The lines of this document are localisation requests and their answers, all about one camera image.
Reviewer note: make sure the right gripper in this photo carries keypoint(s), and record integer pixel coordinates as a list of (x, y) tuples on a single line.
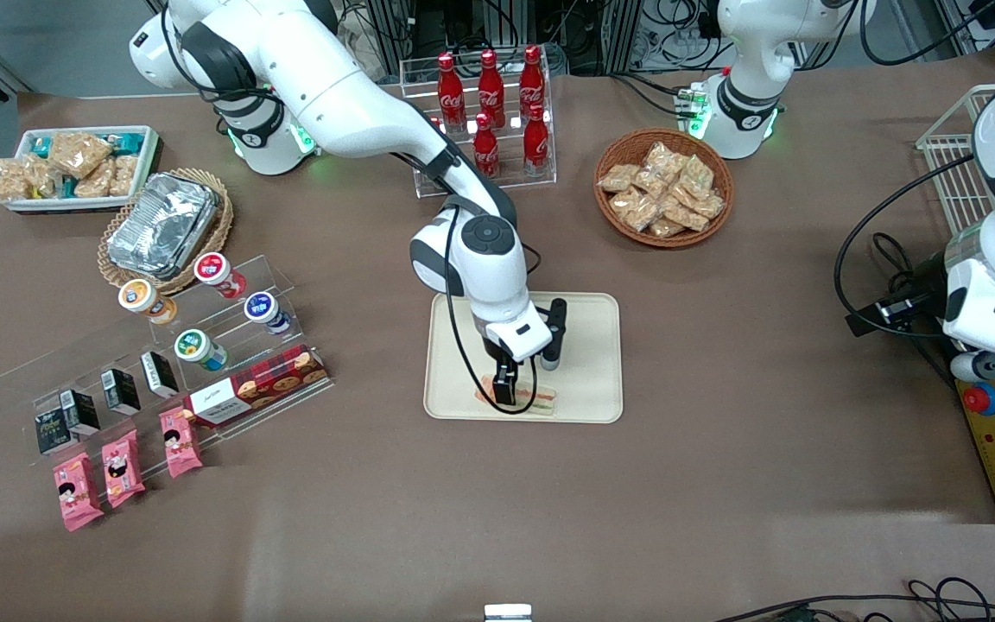
[(497, 361)]

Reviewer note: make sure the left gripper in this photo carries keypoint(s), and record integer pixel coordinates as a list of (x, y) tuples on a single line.
[(919, 286)]

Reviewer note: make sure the triangle sandwich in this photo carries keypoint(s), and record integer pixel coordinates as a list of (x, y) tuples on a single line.
[(542, 401)]

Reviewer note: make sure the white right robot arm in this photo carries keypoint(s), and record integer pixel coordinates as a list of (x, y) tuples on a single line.
[(333, 95)]

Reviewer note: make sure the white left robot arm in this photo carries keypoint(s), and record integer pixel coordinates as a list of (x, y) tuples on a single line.
[(748, 95)]

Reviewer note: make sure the beige plastic tray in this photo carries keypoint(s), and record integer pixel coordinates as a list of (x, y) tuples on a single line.
[(592, 363)]

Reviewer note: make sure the red emergency stop button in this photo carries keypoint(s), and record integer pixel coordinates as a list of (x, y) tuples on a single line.
[(979, 399)]

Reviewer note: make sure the brown table cover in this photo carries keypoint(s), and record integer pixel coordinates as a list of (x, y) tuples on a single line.
[(722, 389)]

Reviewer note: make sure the round brown wicker basket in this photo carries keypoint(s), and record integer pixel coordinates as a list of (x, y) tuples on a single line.
[(610, 212)]

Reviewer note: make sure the clear acrylic bottle rack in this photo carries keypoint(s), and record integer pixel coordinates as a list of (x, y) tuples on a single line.
[(541, 177)]

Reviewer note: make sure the red cola bottle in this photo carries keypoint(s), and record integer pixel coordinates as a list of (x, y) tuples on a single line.
[(491, 91), (451, 91), (486, 154), (536, 145), (532, 82)]

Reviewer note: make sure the red plaid cookie box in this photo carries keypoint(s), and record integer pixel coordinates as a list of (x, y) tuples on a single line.
[(264, 384)]

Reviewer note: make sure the small white metal clip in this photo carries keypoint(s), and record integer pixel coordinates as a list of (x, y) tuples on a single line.
[(508, 612)]

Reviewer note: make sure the blue lid yogurt cup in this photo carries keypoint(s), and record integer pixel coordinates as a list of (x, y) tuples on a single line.
[(264, 309)]

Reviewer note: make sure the clear acrylic stepped shelf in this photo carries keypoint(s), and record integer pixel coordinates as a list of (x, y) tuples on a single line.
[(221, 324)]

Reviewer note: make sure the red lid yogurt cup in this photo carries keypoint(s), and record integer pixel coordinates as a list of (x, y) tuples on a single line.
[(217, 272)]

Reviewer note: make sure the green lid yogurt cup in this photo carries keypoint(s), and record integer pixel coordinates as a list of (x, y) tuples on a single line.
[(195, 347)]

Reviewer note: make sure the oval light wicker basket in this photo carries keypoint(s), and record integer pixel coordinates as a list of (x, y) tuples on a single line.
[(212, 238)]

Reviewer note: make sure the pink snack packet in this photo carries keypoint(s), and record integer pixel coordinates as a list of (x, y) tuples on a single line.
[(123, 468), (77, 492), (180, 443)]

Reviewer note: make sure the small black carton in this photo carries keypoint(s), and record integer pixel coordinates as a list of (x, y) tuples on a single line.
[(122, 391), (161, 376), (80, 413)]

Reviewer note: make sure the crumpled beige paper bag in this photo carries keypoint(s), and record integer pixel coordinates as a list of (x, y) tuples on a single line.
[(368, 52)]

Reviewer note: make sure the orange lid yogurt cup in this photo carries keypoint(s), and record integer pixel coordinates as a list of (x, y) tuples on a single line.
[(142, 298)]

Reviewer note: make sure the silver foil container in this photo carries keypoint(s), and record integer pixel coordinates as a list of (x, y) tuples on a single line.
[(161, 225)]

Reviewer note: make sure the white rectangular snack bin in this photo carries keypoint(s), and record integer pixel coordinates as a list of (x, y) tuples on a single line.
[(150, 147)]

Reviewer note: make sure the clear bag of rice snacks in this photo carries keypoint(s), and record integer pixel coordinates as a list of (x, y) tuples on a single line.
[(81, 154), (124, 175), (14, 181), (47, 180), (93, 183)]

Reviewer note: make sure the teal snack packet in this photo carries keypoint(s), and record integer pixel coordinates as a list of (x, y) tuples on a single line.
[(128, 141), (41, 145)]

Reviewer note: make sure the black carton with yellow print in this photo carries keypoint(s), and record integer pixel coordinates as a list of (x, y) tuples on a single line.
[(55, 432)]

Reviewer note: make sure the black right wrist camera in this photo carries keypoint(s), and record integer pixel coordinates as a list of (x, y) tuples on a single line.
[(558, 324)]

